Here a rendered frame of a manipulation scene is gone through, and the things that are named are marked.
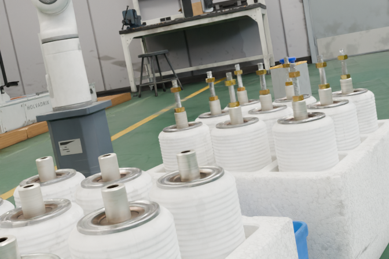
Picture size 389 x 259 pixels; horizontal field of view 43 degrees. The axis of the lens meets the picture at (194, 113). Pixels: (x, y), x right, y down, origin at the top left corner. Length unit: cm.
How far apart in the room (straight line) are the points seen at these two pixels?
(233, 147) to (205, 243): 33
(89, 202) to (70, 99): 70
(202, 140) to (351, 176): 27
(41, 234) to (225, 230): 18
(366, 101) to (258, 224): 47
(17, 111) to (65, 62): 243
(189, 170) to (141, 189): 8
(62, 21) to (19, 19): 590
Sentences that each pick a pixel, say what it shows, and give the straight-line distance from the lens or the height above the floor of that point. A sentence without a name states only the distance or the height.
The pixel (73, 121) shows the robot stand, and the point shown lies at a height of 27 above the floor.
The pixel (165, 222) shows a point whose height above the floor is 25.
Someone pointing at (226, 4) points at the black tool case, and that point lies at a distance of 556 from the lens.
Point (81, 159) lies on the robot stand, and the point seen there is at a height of 18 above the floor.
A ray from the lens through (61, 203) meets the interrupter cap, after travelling 55.
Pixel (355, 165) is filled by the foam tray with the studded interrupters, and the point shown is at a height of 17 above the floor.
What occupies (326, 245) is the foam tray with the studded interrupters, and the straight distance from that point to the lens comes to 77.
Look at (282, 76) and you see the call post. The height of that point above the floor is 29.
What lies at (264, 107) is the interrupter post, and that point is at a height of 26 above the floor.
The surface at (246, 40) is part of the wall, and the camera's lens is 614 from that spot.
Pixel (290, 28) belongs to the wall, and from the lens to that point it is 609.
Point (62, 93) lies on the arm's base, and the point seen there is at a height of 34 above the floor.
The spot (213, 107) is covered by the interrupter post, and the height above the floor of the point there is 27.
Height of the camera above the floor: 39
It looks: 7 degrees down
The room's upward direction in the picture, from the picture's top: 10 degrees counter-clockwise
